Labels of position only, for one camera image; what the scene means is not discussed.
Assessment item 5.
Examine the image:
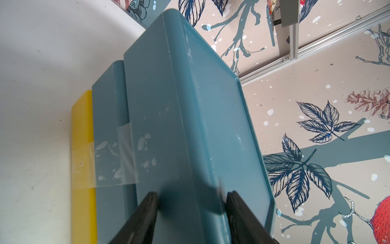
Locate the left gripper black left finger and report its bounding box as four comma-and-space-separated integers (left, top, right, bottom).
109, 192, 158, 244

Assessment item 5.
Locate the yellow board under cabinet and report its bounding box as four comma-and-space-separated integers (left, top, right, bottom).
71, 90, 98, 244

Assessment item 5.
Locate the teal drawer cabinet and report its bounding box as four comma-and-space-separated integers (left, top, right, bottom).
92, 9, 275, 244

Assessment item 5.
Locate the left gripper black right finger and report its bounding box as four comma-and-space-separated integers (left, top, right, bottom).
225, 191, 278, 244

